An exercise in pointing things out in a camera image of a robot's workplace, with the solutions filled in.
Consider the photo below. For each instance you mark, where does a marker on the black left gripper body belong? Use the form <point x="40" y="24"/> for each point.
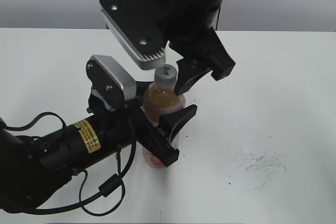
<point x="127" y="126"/>

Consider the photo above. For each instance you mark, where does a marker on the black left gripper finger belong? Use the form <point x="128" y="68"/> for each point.
<point x="172" y="123"/>
<point x="142" y="87"/>

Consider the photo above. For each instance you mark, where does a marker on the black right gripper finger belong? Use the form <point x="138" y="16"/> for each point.
<point x="189" y="72"/>

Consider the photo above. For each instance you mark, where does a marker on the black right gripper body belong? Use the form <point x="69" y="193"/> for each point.
<point x="204" y="47"/>

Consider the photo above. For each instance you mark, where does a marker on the peach oolong tea bottle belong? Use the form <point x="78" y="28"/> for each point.
<point x="157" y="101"/>

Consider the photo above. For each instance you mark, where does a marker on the white bottle cap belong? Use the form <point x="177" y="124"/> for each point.
<point x="165" y="76"/>

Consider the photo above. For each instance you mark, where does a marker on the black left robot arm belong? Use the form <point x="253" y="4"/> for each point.
<point x="33" y="168"/>

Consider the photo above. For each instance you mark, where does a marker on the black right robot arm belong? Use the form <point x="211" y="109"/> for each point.
<point x="188" y="27"/>

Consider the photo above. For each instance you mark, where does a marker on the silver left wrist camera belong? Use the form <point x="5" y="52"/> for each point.
<point x="111" y="83"/>

